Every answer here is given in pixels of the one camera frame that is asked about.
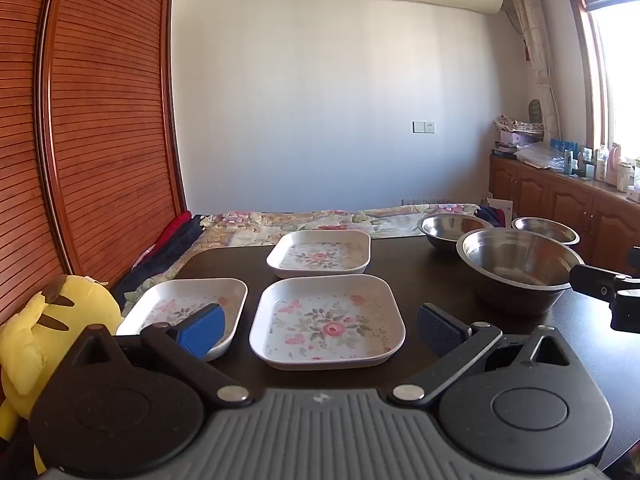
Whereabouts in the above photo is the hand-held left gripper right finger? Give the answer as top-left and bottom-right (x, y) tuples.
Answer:
(390, 303), (571, 407)

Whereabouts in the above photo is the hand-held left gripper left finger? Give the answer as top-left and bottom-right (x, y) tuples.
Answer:
(62, 304), (253, 407)

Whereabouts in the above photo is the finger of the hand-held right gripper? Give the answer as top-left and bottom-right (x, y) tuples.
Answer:
(609, 287), (640, 334)
(569, 263), (640, 306)

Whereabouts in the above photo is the white floral square plate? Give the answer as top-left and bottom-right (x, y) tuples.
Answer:
(116, 278), (248, 362)
(266, 230), (372, 279)
(249, 275), (406, 371)

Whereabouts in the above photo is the small stainless steel bowl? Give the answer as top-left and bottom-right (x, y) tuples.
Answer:
(511, 216), (581, 247)

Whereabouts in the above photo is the large stainless steel bowl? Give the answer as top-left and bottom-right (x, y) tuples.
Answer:
(456, 228), (586, 317)

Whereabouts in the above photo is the medium stainless steel bowl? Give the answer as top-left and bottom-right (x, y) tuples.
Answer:
(416, 213), (496, 256)

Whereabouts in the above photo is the dark blue cloth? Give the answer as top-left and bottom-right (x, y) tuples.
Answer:
(112, 215), (206, 306)

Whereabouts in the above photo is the wooden cabinet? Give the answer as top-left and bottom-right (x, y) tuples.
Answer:
(489, 152), (640, 261)

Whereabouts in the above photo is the red cloth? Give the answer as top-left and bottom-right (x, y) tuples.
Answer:
(150, 211), (193, 256)

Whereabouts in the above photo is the white paper bag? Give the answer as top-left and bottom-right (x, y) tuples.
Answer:
(480, 199), (513, 228)

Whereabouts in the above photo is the row of toiletry bottles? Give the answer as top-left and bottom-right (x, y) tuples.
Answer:
(550, 137), (640, 196)

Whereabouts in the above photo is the clear plastic bag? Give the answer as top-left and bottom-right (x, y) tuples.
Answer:
(515, 142), (571, 168)

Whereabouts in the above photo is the floral bedspread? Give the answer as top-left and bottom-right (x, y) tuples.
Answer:
(122, 203), (481, 311)

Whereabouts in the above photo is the stack of papers and books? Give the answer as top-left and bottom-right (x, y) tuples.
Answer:
(492, 115), (546, 156)

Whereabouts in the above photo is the yellow plush toy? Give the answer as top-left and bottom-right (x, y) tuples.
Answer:
(0, 275), (124, 476)

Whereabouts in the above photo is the wooden slatted wardrobe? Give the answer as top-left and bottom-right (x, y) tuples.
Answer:
(0, 0), (188, 326)

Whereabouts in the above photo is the patterned beige curtain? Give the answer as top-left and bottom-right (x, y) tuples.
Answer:
(502, 0), (561, 141)

